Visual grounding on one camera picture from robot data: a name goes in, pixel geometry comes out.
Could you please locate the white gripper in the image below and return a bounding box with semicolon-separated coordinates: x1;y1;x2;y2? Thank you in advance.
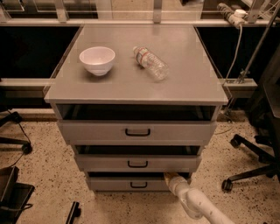
164;172;191;199

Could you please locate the grey bottom drawer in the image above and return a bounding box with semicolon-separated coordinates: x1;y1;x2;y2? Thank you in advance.
85;171;193;193

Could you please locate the grey drawer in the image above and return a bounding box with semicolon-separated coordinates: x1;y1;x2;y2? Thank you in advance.
85;171;193;193
58;120;217;146
75;154;201;172

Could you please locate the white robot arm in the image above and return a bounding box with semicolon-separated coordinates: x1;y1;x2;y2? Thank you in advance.
164;172;235;224

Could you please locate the grey drawer cabinet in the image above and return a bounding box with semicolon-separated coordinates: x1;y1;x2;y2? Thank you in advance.
43;24;229;193

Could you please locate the grey middle drawer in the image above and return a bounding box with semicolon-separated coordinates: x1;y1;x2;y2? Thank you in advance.
75;154;201;172

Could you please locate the grey top drawer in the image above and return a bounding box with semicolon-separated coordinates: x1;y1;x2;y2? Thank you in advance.
58;120;217;146

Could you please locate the clear plastic water bottle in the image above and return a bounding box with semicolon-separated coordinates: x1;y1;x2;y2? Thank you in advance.
133;46;169;81

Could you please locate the black office chair right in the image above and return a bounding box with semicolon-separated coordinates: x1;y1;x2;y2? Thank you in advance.
220;43;280;194

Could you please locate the black office chair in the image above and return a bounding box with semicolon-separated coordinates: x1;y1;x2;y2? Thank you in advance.
0;108;32;155
220;43;280;194

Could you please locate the white bowl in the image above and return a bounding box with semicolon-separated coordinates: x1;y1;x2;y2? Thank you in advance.
79;46;116;76

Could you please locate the black office chair left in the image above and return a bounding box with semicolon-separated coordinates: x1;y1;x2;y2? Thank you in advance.
0;108;32;155

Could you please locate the black bin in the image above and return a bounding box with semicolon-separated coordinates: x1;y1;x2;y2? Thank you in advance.
0;166;35;224

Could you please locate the white power strip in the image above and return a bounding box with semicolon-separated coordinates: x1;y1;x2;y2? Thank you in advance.
217;3;247;29

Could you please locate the black floor bracket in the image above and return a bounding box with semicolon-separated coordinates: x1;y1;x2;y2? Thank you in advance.
66;201;81;224

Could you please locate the metal frame rail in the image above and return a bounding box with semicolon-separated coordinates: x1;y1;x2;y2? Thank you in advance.
0;78;54;98

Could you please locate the grey power cable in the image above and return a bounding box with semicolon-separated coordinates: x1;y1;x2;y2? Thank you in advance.
222;24;244;88

